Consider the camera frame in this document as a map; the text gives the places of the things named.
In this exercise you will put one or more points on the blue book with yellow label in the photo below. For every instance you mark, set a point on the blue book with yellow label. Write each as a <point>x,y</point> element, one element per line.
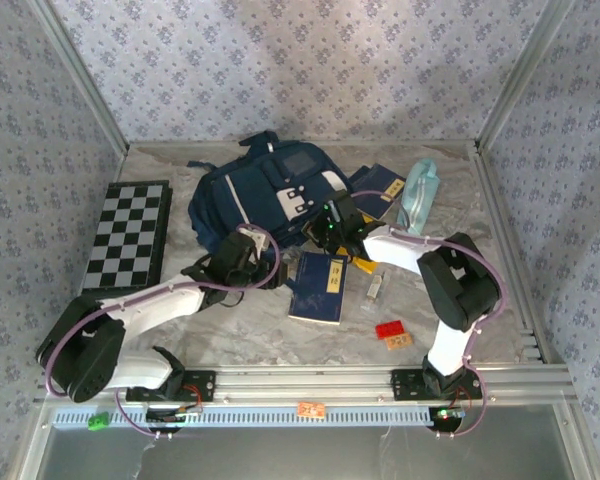
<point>317,290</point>
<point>377,185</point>

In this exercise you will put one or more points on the navy blue backpack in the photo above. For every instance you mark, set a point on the navy blue backpack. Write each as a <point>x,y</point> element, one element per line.
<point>250,195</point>

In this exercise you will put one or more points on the light blue pencil case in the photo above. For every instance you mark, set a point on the light blue pencil case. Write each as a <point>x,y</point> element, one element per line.
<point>417,195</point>

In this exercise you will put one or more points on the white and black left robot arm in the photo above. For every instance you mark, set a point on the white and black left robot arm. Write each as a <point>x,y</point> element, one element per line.
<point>150,305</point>

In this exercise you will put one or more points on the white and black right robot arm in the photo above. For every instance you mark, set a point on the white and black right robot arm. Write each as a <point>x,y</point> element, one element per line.
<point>395,250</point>

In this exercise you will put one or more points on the small clear tube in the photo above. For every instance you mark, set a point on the small clear tube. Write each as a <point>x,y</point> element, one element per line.
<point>375,290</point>

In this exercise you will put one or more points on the red plastic block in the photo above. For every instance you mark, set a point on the red plastic block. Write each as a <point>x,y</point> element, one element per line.
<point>390,330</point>

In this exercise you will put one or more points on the black and grey chessboard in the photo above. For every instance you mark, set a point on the black and grey chessboard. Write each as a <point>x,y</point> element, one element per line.
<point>125,225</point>

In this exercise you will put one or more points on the orange block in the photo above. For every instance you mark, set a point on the orange block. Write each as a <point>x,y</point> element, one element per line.
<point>400,342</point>

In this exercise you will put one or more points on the orange tag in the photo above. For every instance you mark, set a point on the orange tag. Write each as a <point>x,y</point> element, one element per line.
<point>310,410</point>

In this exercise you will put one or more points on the grey metal sheet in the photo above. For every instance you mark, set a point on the grey metal sheet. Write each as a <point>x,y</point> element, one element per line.
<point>300,455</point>

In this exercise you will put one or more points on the green plastic clip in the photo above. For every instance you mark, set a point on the green plastic clip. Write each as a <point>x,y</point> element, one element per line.
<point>98,421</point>

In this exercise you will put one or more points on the aluminium mounting rail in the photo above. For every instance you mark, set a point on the aluminium mounting rail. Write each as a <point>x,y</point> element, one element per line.
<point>300,385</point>

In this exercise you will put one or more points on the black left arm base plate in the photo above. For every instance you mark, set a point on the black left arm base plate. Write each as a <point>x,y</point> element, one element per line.
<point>205,385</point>

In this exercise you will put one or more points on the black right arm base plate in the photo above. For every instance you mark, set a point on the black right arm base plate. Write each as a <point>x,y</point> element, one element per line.
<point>405,385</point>

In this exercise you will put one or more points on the aluminium frame post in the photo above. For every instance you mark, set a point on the aluminium frame post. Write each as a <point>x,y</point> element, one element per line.
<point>87,85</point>
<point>517,82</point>

